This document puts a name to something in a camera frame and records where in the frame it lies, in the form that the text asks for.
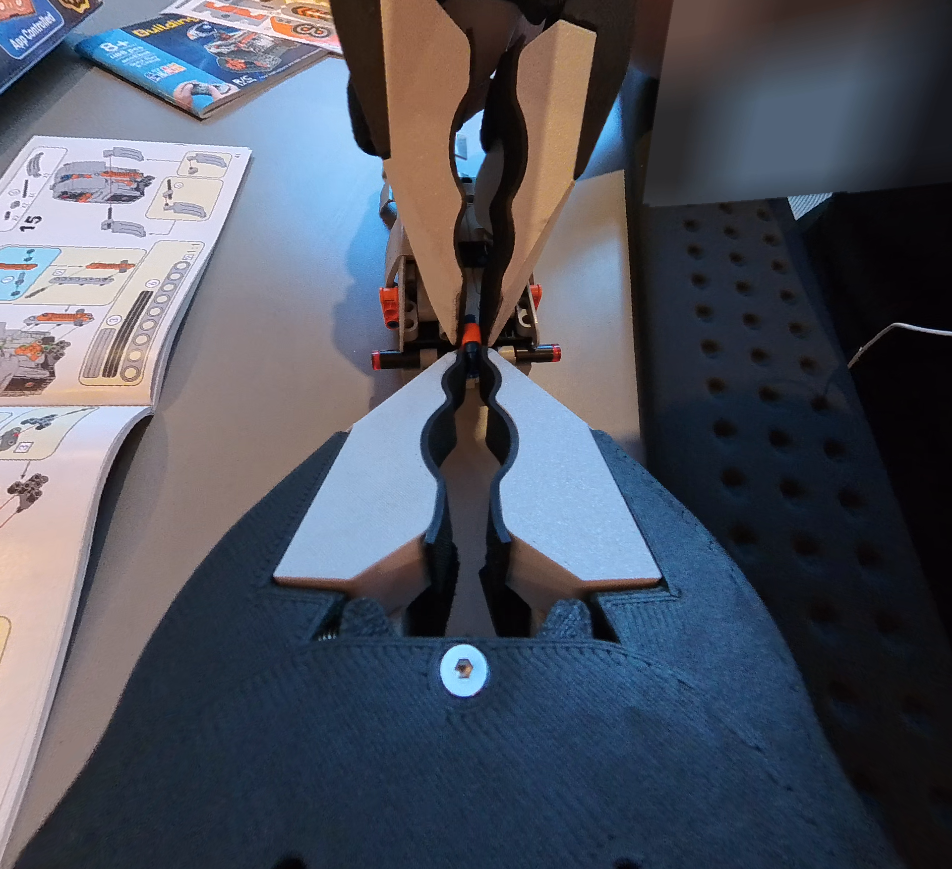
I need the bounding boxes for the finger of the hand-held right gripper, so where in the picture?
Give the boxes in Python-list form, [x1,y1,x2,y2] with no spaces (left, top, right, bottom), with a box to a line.
[482,17,597,348]
[378,0,477,348]

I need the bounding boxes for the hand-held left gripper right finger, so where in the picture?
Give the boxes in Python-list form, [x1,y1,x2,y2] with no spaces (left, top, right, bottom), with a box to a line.
[476,350,664,637]

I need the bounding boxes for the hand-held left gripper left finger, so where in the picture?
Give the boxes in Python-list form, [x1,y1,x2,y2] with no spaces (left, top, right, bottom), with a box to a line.
[272,352,466,637]

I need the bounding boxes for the grey toy robot assembly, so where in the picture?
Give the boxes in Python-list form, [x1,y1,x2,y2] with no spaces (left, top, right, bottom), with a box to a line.
[370,133,562,372]

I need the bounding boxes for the blue closed booklet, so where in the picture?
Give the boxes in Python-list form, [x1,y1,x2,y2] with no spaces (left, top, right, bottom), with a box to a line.
[74,14,347,120]

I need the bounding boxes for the person's dark clothing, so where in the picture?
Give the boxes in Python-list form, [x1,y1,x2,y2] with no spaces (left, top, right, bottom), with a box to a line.
[803,192,952,869]

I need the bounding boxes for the open instruction booklet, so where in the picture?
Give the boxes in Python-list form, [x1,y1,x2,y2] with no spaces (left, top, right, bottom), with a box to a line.
[0,135,252,825]

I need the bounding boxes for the blue robot kit box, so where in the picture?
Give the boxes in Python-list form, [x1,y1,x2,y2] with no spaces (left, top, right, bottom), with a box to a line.
[0,0,104,95]

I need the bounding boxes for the thin white cable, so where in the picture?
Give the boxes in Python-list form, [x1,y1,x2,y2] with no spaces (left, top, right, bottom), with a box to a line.
[848,322,952,368]

